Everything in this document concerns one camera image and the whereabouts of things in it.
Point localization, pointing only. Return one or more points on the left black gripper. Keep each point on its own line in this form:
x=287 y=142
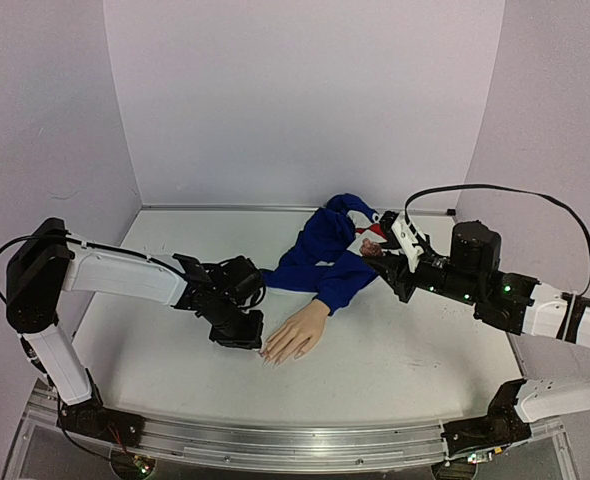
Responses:
x=252 y=339

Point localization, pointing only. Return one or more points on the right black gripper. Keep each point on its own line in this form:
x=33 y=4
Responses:
x=397 y=279

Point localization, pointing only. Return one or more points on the pink nail polish bottle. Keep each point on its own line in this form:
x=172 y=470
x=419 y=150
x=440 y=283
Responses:
x=371 y=248

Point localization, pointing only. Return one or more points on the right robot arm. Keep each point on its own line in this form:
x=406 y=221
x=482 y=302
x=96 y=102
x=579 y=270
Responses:
x=510 y=302

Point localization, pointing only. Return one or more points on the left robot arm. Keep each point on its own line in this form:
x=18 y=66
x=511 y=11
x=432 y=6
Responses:
x=37 y=269

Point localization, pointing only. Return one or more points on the mannequin hand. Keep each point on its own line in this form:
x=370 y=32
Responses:
x=298 y=335

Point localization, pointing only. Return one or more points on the blue red white jacket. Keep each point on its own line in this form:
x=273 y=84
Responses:
x=325 y=259

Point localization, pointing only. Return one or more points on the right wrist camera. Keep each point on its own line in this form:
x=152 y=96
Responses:
x=403 y=237

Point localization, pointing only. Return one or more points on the aluminium table front rail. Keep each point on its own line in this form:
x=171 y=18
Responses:
x=55 y=442

